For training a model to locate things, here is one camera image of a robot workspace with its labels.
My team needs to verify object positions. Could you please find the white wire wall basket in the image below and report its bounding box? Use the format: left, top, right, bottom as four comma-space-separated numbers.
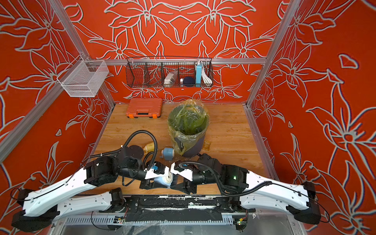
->
57, 60, 109, 98

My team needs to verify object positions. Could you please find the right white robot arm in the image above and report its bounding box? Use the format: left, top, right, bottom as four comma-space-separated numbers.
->
170, 154, 324, 225

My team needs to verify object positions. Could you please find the yellow pencil sharpener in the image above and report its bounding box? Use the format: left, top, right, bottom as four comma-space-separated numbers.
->
143, 143, 155, 154

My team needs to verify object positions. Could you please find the grey bin with green bag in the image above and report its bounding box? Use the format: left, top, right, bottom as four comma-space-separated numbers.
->
167, 99, 210, 158

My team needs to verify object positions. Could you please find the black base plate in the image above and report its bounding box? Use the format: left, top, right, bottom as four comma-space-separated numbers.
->
98, 193, 256, 227

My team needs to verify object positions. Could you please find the blue pencil sharpener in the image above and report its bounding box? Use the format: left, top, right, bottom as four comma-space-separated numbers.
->
161, 147, 175, 161
154, 172, 173, 188

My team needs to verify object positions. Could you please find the black wire wall basket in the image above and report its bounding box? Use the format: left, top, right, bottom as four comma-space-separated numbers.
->
125, 56, 214, 88

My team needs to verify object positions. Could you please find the dark blue round object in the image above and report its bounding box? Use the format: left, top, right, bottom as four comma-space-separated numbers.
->
183, 76, 195, 87

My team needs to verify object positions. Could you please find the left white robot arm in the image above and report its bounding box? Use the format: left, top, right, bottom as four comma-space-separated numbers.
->
11, 130, 173, 233

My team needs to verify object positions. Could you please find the orange tool case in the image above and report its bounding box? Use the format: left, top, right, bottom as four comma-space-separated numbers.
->
126, 98, 163, 118

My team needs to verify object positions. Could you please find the grey packet in basket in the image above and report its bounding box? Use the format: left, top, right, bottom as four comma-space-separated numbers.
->
164, 71, 178, 88

